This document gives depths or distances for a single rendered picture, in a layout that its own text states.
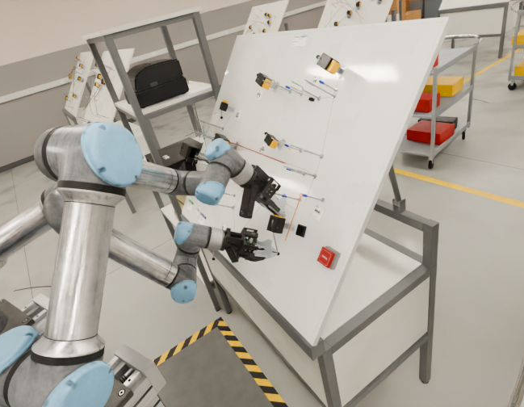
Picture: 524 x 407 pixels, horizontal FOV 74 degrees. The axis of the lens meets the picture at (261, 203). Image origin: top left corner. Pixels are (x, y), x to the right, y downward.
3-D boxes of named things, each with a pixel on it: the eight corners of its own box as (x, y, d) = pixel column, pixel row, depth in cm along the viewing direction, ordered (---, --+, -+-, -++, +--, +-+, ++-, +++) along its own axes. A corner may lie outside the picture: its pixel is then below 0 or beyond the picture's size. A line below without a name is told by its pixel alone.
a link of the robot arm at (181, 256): (169, 283, 113) (176, 257, 109) (171, 262, 123) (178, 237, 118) (192, 287, 116) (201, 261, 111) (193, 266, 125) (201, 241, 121)
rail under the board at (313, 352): (312, 361, 113) (310, 349, 109) (183, 223, 204) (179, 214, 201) (325, 351, 115) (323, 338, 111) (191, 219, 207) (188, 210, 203)
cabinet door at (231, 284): (255, 325, 180) (236, 268, 160) (211, 273, 223) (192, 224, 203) (258, 322, 181) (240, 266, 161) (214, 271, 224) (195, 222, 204)
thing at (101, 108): (132, 214, 406) (61, 68, 323) (106, 187, 494) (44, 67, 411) (186, 186, 437) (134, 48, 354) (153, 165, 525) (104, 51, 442)
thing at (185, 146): (200, 144, 196) (177, 138, 187) (213, 153, 182) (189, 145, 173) (197, 156, 197) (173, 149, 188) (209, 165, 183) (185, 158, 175)
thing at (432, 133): (432, 171, 344) (437, 56, 289) (386, 162, 379) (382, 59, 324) (474, 133, 392) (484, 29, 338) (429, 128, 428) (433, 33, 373)
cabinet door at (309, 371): (326, 409, 137) (312, 347, 117) (255, 325, 180) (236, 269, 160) (331, 405, 138) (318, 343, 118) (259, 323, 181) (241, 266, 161)
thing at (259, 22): (274, 105, 661) (256, 8, 578) (243, 99, 752) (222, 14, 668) (303, 93, 690) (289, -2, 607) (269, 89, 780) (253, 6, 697)
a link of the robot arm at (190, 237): (173, 236, 118) (178, 215, 114) (204, 241, 121) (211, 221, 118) (171, 249, 111) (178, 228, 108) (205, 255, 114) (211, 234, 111)
